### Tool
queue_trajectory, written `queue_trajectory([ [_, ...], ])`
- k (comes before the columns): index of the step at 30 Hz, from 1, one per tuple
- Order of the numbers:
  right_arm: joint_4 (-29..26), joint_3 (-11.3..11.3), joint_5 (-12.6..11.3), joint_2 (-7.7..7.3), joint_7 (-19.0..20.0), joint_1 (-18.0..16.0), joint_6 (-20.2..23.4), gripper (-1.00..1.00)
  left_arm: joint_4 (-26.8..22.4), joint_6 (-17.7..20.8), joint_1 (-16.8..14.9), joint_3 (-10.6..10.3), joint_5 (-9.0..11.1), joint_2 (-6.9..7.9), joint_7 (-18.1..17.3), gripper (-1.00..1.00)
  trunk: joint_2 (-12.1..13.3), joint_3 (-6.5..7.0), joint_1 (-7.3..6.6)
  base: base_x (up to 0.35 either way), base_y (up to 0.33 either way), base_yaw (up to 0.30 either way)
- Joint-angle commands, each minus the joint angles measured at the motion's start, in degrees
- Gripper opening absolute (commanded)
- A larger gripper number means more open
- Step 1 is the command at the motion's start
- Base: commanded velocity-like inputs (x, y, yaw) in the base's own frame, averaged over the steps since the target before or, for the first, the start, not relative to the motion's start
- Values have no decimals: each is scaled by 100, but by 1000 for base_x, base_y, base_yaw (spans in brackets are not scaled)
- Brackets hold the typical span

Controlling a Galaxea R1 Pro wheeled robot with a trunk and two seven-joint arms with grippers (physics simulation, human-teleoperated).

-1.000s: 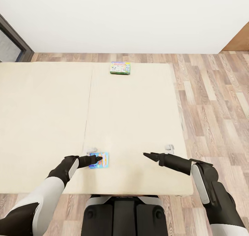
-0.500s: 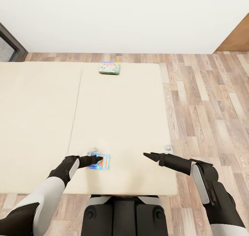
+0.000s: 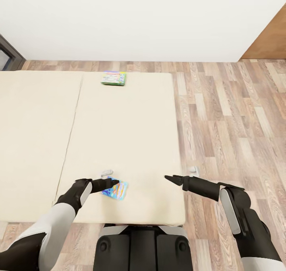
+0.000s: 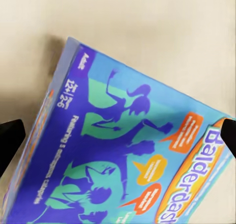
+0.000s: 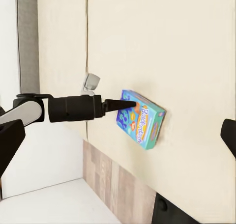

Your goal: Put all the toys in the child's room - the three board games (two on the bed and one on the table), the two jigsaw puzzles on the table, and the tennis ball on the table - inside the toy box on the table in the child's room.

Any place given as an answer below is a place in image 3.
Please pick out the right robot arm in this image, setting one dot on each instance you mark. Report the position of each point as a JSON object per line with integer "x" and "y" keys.
{"x": 252, "y": 235}

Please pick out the board game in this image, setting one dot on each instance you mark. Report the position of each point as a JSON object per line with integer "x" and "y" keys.
{"x": 117, "y": 191}
{"x": 114, "y": 78}

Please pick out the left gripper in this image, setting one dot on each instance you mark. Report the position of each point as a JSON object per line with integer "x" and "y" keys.
{"x": 106, "y": 183}

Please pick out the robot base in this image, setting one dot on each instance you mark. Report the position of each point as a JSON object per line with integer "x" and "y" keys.
{"x": 142, "y": 248}

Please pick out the bed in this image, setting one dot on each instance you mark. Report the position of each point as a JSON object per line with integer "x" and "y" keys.
{"x": 60, "y": 126}

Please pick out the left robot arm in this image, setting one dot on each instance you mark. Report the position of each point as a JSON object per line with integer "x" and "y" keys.
{"x": 38, "y": 248}

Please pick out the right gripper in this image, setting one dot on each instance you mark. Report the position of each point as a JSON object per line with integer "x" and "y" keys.
{"x": 192, "y": 184}

